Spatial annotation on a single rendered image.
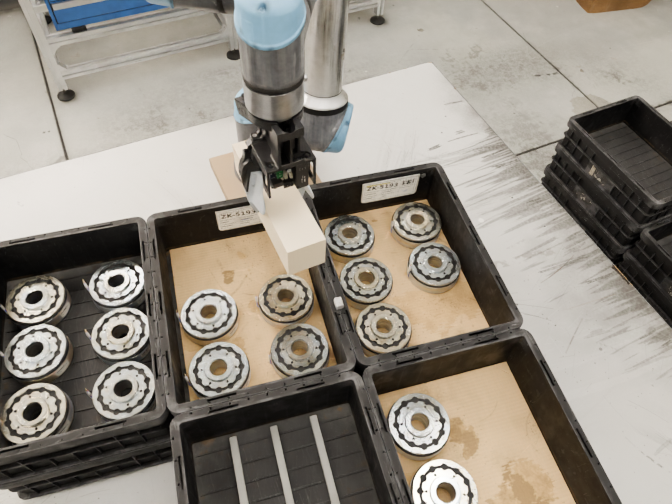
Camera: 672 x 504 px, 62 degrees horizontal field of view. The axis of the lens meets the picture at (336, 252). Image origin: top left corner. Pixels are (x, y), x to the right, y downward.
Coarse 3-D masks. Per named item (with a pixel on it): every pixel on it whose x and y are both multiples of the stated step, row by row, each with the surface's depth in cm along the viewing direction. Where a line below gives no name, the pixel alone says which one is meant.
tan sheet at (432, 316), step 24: (360, 216) 119; (384, 216) 120; (384, 240) 116; (336, 264) 112; (408, 288) 109; (456, 288) 110; (360, 312) 106; (408, 312) 106; (432, 312) 106; (456, 312) 107; (480, 312) 107; (432, 336) 103
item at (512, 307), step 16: (368, 176) 113; (384, 176) 113; (448, 192) 111; (464, 208) 109; (464, 224) 107; (480, 240) 104; (336, 272) 99; (496, 272) 100; (336, 288) 97; (512, 304) 96; (352, 320) 93; (352, 336) 92; (464, 336) 92; (480, 336) 93; (416, 352) 90
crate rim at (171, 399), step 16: (192, 208) 106; (208, 208) 106; (160, 272) 97; (320, 272) 99; (160, 288) 96; (160, 304) 95; (160, 320) 92; (336, 320) 93; (160, 336) 90; (352, 352) 90; (336, 368) 88; (352, 368) 88; (272, 384) 86; (288, 384) 86; (176, 400) 84; (224, 400) 85
